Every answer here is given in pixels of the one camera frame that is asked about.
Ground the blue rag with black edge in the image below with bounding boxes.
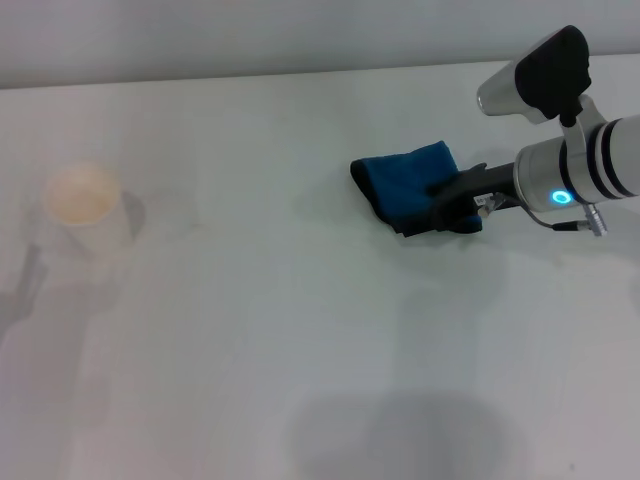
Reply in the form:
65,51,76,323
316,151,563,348
349,140,485,239

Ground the white paper cup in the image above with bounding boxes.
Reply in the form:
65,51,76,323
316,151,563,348
43,161,146,264

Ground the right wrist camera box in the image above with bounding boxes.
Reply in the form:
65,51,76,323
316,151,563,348
475,25,609,151

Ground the grey cable with silver plug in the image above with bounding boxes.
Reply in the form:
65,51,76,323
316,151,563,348
472,192,609,237

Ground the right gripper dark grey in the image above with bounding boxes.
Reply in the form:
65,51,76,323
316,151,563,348
424,161,520,234

